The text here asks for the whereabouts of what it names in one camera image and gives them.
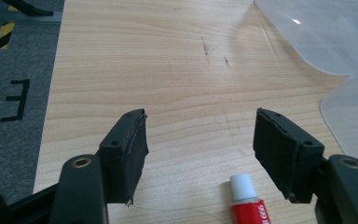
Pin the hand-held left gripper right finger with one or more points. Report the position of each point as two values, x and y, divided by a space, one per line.
287 158

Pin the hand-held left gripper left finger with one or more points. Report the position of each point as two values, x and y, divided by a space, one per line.
122 161

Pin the red tube with white cap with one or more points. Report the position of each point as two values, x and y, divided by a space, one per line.
249 201

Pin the clear plastic sheet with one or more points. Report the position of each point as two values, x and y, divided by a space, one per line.
329 59

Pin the grey metal rail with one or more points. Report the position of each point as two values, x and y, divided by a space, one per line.
21 16

